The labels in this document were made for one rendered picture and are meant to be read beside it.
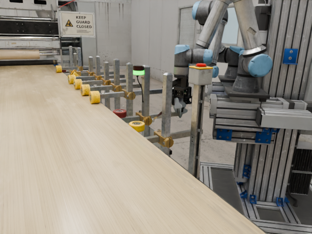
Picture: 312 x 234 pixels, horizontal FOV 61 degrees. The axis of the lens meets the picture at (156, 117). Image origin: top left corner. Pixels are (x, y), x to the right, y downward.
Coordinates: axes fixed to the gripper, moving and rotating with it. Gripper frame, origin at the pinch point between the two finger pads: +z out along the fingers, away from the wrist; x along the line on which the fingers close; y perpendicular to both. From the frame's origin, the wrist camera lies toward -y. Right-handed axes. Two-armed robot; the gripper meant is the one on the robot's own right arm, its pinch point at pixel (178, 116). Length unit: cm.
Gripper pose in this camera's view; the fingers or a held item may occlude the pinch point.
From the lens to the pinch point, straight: 177.6
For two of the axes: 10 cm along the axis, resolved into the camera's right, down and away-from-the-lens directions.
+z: -0.1, 9.5, 3.1
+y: 8.9, -1.4, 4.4
